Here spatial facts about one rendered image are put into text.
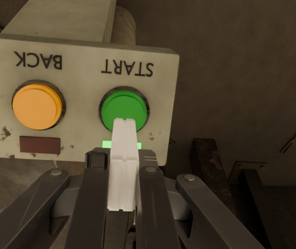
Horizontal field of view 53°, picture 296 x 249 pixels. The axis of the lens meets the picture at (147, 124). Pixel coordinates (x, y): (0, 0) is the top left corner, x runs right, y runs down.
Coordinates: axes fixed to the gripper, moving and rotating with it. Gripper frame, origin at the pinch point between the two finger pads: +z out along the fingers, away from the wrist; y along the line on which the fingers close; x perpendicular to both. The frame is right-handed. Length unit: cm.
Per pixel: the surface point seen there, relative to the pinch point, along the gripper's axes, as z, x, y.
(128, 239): 99, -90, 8
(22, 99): 8.0, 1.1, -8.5
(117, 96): 8.2, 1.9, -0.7
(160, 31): 71, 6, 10
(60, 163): 22.2, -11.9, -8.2
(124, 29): 56, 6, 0
